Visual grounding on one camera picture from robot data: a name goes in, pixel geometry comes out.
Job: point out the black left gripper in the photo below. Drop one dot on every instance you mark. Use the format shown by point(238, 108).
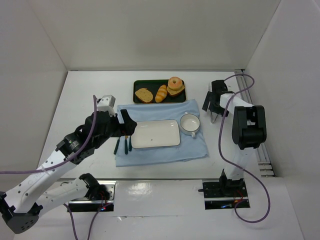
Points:
point(122, 124)

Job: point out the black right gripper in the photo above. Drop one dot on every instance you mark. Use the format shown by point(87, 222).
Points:
point(213, 105)

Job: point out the metal tongs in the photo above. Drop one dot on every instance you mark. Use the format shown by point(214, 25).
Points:
point(213, 117)

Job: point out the pink glazed donut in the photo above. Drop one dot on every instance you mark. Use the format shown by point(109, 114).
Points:
point(175, 83)

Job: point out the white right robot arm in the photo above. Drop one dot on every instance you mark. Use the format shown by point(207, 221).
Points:
point(248, 130)

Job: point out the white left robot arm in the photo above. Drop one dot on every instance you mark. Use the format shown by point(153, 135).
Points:
point(22, 206)

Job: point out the brown bread slice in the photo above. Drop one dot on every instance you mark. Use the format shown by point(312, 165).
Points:
point(174, 93)
point(144, 95)

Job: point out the brown bread slice right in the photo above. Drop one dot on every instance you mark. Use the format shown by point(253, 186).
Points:
point(174, 93)

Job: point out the golden bread roll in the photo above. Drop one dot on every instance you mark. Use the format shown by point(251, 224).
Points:
point(161, 94)

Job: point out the white rectangular plate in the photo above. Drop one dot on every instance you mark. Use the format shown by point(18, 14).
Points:
point(156, 134)

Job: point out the light blue cloth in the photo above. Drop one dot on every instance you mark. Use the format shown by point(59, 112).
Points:
point(188, 149)

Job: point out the gold knife green handle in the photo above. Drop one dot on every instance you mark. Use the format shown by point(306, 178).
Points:
point(126, 145)

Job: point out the gold spoon green handle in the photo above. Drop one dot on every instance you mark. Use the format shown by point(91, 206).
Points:
point(130, 144)

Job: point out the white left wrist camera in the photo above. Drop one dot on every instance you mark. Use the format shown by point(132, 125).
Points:
point(106, 103)

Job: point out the white bowl with handles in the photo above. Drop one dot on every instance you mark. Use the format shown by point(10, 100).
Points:
point(189, 124)

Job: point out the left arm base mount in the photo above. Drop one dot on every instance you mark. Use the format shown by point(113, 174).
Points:
point(103, 196)

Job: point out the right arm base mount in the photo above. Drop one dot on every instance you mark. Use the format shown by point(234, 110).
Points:
point(218, 197)

